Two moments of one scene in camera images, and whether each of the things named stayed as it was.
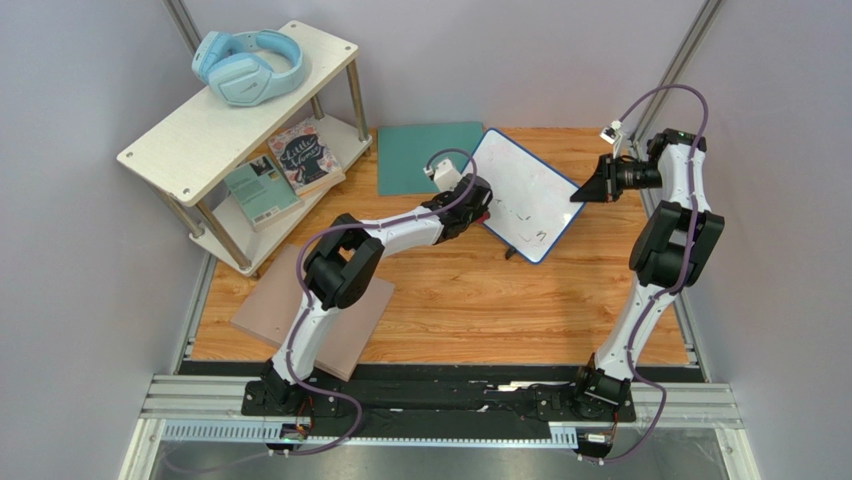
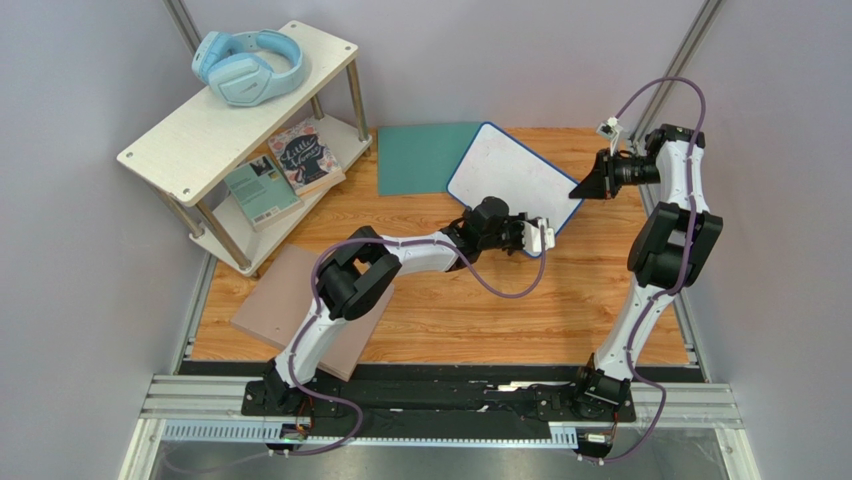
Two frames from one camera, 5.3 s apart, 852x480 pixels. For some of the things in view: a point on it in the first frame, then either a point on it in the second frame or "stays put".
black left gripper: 476,213 to 518,223
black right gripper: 612,178 stays put
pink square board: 276,298 stays put
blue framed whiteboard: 532,211 stays put
